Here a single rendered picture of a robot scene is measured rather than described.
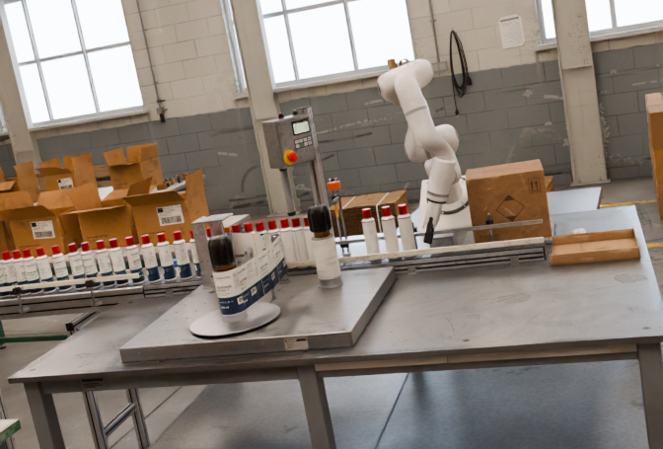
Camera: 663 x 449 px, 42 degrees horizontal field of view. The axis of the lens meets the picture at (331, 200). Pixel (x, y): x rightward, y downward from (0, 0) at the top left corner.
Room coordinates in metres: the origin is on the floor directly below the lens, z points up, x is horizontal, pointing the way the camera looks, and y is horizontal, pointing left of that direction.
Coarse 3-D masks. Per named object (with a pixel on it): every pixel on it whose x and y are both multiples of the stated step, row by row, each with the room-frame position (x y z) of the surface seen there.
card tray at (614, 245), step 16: (560, 240) 3.17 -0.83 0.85; (576, 240) 3.15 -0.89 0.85; (592, 240) 3.14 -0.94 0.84; (608, 240) 3.12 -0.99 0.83; (624, 240) 3.08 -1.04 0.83; (560, 256) 2.93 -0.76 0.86; (576, 256) 2.91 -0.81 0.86; (592, 256) 2.89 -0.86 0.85; (608, 256) 2.88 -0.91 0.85; (624, 256) 2.86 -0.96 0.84
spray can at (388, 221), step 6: (384, 210) 3.23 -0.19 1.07; (390, 210) 3.24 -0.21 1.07; (384, 216) 3.23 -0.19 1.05; (390, 216) 3.23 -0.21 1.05; (384, 222) 3.22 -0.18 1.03; (390, 222) 3.22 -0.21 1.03; (384, 228) 3.23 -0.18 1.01; (390, 228) 3.22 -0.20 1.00; (384, 234) 3.23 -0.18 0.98; (390, 234) 3.22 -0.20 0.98; (396, 234) 3.23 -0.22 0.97; (390, 240) 3.22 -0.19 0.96; (396, 240) 3.22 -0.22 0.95; (390, 246) 3.22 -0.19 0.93; (396, 246) 3.22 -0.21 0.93; (390, 252) 3.22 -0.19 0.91; (390, 258) 3.22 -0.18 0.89; (396, 258) 3.22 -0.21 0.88
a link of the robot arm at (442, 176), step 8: (440, 160) 3.13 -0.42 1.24; (448, 160) 3.14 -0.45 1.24; (432, 168) 3.15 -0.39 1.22; (440, 168) 3.13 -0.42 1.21; (448, 168) 3.13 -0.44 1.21; (432, 176) 3.15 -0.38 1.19; (440, 176) 3.13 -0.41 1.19; (448, 176) 3.13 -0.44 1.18; (456, 176) 3.19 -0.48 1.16; (432, 184) 3.14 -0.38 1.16; (440, 184) 3.13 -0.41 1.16; (448, 184) 3.14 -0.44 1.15; (432, 192) 3.14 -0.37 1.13; (440, 192) 3.13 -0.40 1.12; (448, 192) 3.15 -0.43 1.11
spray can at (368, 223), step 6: (366, 210) 3.25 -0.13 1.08; (366, 216) 3.25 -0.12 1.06; (366, 222) 3.24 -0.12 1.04; (372, 222) 3.25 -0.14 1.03; (366, 228) 3.25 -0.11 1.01; (372, 228) 3.25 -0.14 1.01; (366, 234) 3.25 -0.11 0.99; (372, 234) 3.24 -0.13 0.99; (366, 240) 3.25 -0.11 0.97; (372, 240) 3.24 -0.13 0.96; (366, 246) 3.26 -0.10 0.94; (372, 246) 3.24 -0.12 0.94; (378, 246) 3.26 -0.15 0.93; (372, 252) 3.24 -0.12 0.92; (378, 252) 3.25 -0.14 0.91
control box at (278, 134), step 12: (276, 120) 3.35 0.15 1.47; (288, 120) 3.37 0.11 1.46; (264, 132) 3.41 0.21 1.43; (276, 132) 3.34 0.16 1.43; (288, 132) 3.37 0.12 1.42; (276, 144) 3.35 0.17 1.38; (288, 144) 3.36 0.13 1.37; (276, 156) 3.37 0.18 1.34; (300, 156) 3.39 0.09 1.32; (312, 156) 3.43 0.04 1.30; (276, 168) 3.38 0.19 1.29
